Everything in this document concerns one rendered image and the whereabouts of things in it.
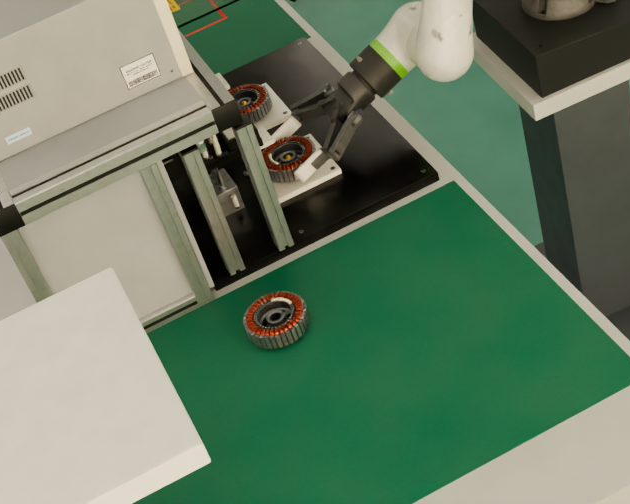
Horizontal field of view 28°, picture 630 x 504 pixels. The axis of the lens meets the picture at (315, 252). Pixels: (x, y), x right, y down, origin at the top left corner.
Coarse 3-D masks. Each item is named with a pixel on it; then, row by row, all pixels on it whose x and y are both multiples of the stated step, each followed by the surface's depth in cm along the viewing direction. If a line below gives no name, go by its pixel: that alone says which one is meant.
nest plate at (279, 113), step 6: (264, 84) 270; (270, 90) 268; (270, 96) 266; (276, 96) 266; (276, 102) 264; (282, 102) 263; (276, 108) 262; (282, 108) 262; (288, 108) 261; (270, 114) 261; (276, 114) 261; (282, 114) 260; (288, 114) 260; (264, 120) 260; (270, 120) 260; (276, 120) 259; (282, 120) 260; (258, 126) 259; (264, 126) 259; (270, 126) 259
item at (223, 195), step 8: (224, 176) 242; (216, 184) 240; (224, 184) 240; (232, 184) 239; (216, 192) 239; (224, 192) 238; (232, 192) 239; (224, 200) 239; (240, 200) 241; (224, 208) 240; (232, 208) 241; (240, 208) 242
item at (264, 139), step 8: (256, 128) 234; (264, 128) 240; (224, 136) 234; (232, 136) 234; (256, 136) 235; (264, 136) 238; (208, 144) 238; (224, 144) 237; (232, 144) 234; (264, 144) 237; (208, 152) 236; (224, 152) 234; (232, 152) 234; (240, 152) 235; (208, 160) 234; (216, 160) 234; (224, 160) 234; (208, 168) 234; (216, 168) 236; (216, 176) 237
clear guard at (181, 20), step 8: (176, 0) 248; (184, 0) 247; (192, 0) 246; (200, 0) 246; (208, 0) 245; (216, 0) 244; (224, 0) 243; (232, 0) 242; (184, 8) 245; (192, 8) 244; (200, 8) 243; (208, 8) 242; (216, 8) 242; (176, 16) 243; (184, 16) 242; (192, 16) 242; (200, 16) 241; (176, 24) 241; (184, 24) 241
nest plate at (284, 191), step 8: (304, 136) 252; (312, 136) 252; (280, 160) 248; (328, 160) 244; (320, 168) 243; (328, 168) 242; (336, 168) 242; (312, 176) 242; (320, 176) 241; (328, 176) 241; (280, 184) 242; (288, 184) 242; (296, 184) 241; (304, 184) 241; (312, 184) 241; (280, 192) 241; (288, 192) 240; (296, 192) 240; (280, 200) 240
